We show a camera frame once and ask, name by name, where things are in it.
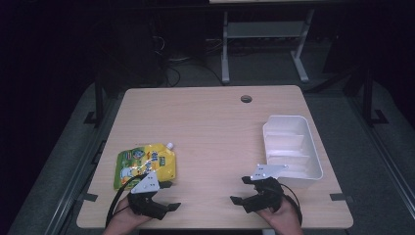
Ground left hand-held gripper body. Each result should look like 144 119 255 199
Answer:
126 171 169 221

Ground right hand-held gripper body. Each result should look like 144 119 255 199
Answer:
245 164 290 214

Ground yellow spouted drink pouch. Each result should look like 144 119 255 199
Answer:
113 141 177 191

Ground white plastic divided bin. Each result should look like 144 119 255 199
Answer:
261 114 325 190

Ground person's left hand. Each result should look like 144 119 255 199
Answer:
103 197 155 235

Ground person's right hand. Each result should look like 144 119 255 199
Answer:
255 197 305 235

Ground black metal stand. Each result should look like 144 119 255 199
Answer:
83 76 107 128
360 63 390 127

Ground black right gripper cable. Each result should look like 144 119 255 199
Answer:
279 182 304 227

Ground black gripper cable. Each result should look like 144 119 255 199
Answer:
104 173 150 228
279 182 304 227

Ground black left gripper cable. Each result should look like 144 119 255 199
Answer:
104 173 150 228

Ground aluminium floor rail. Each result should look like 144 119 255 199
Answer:
346 94 415 210
45 97 120 235

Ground black floor cables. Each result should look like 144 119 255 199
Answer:
151 33 227 88

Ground white metal desk frame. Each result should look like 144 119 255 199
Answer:
220 8 316 85

